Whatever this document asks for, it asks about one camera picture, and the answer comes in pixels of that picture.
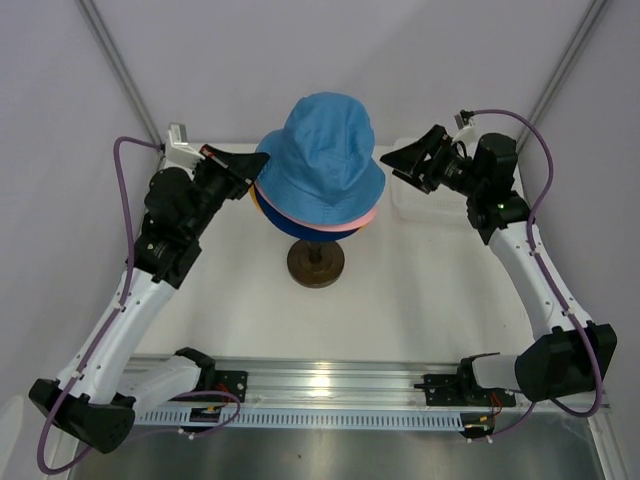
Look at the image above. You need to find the dark blue bucket hat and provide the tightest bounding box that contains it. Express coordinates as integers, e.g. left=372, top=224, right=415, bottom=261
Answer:
left=258, top=198, right=358, bottom=242

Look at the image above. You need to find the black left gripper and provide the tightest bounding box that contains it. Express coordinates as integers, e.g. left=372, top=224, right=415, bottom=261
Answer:
left=186, top=144, right=270, bottom=240

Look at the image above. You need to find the aluminium frame post right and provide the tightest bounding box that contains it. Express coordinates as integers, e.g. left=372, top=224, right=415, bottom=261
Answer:
left=527, top=0, right=612, bottom=127

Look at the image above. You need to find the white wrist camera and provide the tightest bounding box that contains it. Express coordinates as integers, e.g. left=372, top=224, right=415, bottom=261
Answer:
left=452, top=110, right=477, bottom=146
left=164, top=123, right=205, bottom=171

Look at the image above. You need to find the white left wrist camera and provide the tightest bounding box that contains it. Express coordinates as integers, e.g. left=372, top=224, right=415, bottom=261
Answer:
left=164, top=123, right=205, bottom=171

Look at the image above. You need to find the aluminium frame post left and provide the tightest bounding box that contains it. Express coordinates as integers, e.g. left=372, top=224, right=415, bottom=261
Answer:
left=75, top=0, right=163, bottom=147

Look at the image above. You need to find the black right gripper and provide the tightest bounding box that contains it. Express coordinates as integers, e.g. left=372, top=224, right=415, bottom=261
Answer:
left=380, top=125, right=484, bottom=199

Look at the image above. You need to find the aluminium frame post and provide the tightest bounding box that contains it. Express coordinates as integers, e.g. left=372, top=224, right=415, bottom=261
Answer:
left=75, top=0, right=163, bottom=147
left=527, top=0, right=612, bottom=127

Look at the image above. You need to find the white plastic basket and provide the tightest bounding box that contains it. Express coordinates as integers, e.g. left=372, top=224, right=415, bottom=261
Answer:
left=391, top=139, right=524, bottom=224

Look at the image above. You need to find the aluminium mounting rail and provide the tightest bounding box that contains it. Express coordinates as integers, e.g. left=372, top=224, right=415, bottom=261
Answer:
left=119, top=355, right=612, bottom=414

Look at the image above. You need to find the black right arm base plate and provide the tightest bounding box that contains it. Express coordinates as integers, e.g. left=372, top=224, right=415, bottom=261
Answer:
left=413, top=374, right=516, bottom=408

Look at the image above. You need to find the brown round hat stand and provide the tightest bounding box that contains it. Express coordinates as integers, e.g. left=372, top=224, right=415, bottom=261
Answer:
left=286, top=240, right=345, bottom=289

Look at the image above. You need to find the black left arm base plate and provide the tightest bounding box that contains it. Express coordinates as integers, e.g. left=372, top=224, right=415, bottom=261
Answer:
left=211, top=370, right=249, bottom=403

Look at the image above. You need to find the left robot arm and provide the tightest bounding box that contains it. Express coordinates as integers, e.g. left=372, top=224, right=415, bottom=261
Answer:
left=29, top=144, right=269, bottom=454

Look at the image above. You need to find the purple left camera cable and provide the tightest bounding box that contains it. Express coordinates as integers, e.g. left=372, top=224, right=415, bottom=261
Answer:
left=37, top=137, right=166, bottom=475

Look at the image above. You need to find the yellow bucket hat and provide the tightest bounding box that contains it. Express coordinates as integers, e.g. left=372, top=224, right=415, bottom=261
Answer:
left=249, top=185, right=264, bottom=214

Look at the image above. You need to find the light blue bucket hat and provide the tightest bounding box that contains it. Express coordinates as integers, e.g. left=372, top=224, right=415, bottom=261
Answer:
left=256, top=92, right=386, bottom=226

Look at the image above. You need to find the pink bucket hat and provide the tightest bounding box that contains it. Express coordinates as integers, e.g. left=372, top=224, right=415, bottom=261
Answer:
left=253, top=186, right=378, bottom=232

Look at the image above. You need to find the white slotted cable duct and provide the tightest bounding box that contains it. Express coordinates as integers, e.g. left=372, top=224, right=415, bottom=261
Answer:
left=136, top=406, right=487, bottom=432

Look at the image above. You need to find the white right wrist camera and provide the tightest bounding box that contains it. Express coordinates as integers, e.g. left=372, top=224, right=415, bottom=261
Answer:
left=452, top=110, right=477, bottom=146

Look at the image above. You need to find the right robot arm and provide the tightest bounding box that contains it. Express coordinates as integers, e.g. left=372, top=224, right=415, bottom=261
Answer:
left=381, top=125, right=617, bottom=405

